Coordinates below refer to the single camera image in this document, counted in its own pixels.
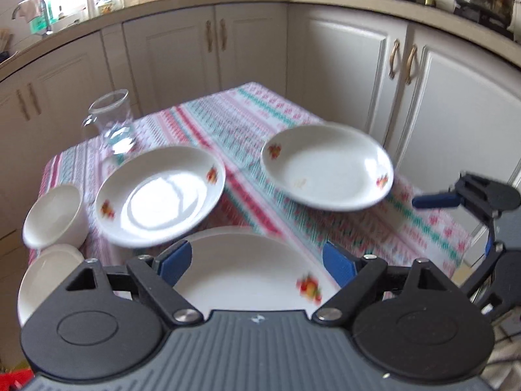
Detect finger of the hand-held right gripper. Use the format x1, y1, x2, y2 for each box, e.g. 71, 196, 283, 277
412, 173, 517, 223

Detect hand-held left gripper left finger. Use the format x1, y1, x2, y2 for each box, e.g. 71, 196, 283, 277
61, 239, 204, 326

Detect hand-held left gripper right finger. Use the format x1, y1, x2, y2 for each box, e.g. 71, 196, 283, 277
311, 241, 465, 326

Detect white floral plate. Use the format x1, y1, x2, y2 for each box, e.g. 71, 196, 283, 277
173, 226, 343, 312
260, 121, 395, 211
94, 145, 227, 249

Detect large white bowl pink print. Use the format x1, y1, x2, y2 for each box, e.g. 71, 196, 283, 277
17, 244, 86, 326

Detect black metal chair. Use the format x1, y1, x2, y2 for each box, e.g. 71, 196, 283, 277
462, 220, 521, 322

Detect small white bowl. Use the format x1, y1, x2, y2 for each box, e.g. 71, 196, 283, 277
22, 184, 89, 250

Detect clear glass mug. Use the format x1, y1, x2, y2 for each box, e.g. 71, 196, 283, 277
81, 90, 138, 166

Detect patterned striped tablecloth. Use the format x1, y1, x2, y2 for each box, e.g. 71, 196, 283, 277
28, 81, 473, 294

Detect gas stove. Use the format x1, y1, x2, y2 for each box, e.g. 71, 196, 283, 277
383, 0, 521, 41

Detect red plastic object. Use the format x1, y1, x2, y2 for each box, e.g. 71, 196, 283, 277
0, 369, 35, 391

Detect white kitchen cabinets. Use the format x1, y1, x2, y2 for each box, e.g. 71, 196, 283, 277
0, 0, 521, 269

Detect beige kitchen countertop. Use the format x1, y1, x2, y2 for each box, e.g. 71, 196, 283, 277
0, 0, 521, 74

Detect printed label jar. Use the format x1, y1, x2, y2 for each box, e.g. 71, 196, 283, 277
96, 0, 123, 16

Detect green dish soap bottle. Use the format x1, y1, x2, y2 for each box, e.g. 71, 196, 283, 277
30, 0, 53, 33

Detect cloth on faucet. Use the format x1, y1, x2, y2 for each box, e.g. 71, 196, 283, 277
22, 0, 47, 23

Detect metal sink faucet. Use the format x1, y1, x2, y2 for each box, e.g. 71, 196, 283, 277
12, 0, 53, 35

